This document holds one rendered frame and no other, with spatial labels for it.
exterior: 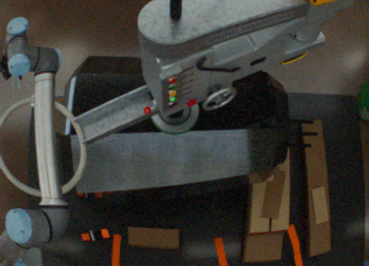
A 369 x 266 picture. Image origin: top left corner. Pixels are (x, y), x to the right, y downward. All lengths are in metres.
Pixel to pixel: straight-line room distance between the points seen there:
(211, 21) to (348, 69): 2.24
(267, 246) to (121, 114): 1.30
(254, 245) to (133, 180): 0.89
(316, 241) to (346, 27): 1.85
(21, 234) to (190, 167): 1.33
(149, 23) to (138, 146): 0.93
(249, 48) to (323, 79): 1.71
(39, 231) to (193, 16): 0.90
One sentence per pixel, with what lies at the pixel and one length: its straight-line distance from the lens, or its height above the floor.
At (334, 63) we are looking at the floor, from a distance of 3.82.
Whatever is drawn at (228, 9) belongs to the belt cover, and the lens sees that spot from 1.79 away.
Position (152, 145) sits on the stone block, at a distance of 2.53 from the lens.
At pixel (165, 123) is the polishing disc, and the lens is 2.45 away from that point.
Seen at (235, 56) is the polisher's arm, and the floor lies 1.38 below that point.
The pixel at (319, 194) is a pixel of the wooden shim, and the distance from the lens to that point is 3.24.
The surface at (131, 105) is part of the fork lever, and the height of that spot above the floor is 1.08.
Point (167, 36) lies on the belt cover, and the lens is 1.71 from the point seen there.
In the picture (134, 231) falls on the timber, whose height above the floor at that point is 0.13.
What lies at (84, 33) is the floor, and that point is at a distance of 3.79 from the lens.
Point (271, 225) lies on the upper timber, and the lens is 3.02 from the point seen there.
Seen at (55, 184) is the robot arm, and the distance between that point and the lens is 1.60.
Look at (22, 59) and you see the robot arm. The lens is 1.60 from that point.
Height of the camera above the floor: 3.16
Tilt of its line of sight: 69 degrees down
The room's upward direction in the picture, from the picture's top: 3 degrees clockwise
